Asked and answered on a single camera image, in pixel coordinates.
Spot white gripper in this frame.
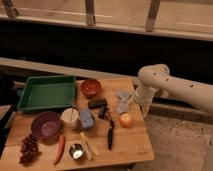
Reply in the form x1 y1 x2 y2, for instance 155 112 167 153
133 84 156 118

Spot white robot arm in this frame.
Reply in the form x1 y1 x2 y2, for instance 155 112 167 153
133 64 213 115

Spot grey-blue cloth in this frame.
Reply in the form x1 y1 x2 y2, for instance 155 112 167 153
116 90 132 114

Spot red-yellow apple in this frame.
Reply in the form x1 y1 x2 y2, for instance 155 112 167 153
119 113 133 128

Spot black rectangular block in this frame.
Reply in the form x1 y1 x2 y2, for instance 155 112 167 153
88 99 107 109

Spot small black object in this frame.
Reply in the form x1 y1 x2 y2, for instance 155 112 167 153
98 106 109 120

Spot red-brown ceramic bowl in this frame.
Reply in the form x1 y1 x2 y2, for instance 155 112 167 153
80 79 101 97

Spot blue sponge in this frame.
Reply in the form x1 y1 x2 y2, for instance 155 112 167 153
80 109 95 130

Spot wooden stick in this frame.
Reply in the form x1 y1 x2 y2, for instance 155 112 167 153
84 135 100 156

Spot white paper cup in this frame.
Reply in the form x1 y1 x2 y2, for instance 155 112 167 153
61 108 79 129

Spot wooden spatula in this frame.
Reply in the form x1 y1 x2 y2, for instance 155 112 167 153
80 132 93 160

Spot small metal cup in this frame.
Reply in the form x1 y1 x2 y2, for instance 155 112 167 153
69 143 84 160

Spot red chili pepper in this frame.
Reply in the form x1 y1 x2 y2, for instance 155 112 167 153
53 134 65 165

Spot purple bowl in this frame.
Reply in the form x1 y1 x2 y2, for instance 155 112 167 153
31 111 61 140

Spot green plastic tray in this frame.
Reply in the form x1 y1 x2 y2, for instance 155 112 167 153
17 75 76 113

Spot dark grape bunch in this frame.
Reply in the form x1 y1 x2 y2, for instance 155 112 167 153
19 134 41 165

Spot black-handled knife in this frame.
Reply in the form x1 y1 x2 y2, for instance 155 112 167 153
107 120 115 150

